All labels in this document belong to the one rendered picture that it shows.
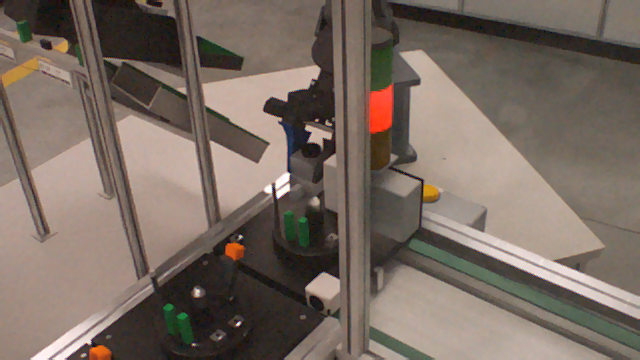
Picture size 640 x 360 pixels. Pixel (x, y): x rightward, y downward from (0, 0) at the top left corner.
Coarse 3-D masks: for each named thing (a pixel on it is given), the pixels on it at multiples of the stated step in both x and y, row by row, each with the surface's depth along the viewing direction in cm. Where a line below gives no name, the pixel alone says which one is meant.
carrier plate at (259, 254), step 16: (288, 192) 129; (272, 208) 125; (256, 224) 121; (272, 224) 121; (224, 240) 118; (256, 240) 118; (272, 240) 118; (256, 256) 115; (272, 256) 115; (256, 272) 112; (272, 272) 112; (288, 272) 111; (304, 272) 111; (320, 272) 111; (336, 272) 111; (288, 288) 109; (304, 288) 108; (304, 304) 108
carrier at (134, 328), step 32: (160, 288) 109; (192, 288) 106; (256, 288) 109; (128, 320) 104; (160, 320) 101; (192, 320) 101; (224, 320) 101; (256, 320) 103; (288, 320) 103; (320, 320) 104; (128, 352) 99; (160, 352) 99; (192, 352) 96; (224, 352) 97; (256, 352) 98; (288, 352) 99
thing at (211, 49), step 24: (96, 0) 110; (120, 0) 113; (72, 24) 104; (96, 24) 99; (120, 24) 101; (144, 24) 104; (168, 24) 107; (120, 48) 103; (144, 48) 106; (168, 48) 109; (216, 48) 124
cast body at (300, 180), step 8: (304, 144) 109; (312, 144) 109; (296, 152) 109; (304, 152) 108; (312, 152) 107; (320, 152) 108; (296, 160) 108; (304, 160) 107; (312, 160) 107; (296, 168) 109; (304, 168) 108; (312, 168) 107; (288, 176) 110; (296, 176) 109; (304, 176) 108; (312, 176) 107; (296, 184) 109; (304, 184) 108; (312, 184) 108; (320, 184) 110; (296, 192) 108; (304, 192) 109; (312, 192) 109; (320, 192) 111; (296, 200) 109
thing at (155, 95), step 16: (128, 64) 120; (112, 80) 119; (128, 80) 121; (144, 80) 123; (128, 96) 115; (144, 96) 125; (160, 96) 112; (176, 96) 114; (160, 112) 113; (176, 112) 115; (208, 112) 120; (224, 128) 124; (240, 128) 126; (224, 144) 125; (240, 144) 128; (256, 144) 131; (256, 160) 133
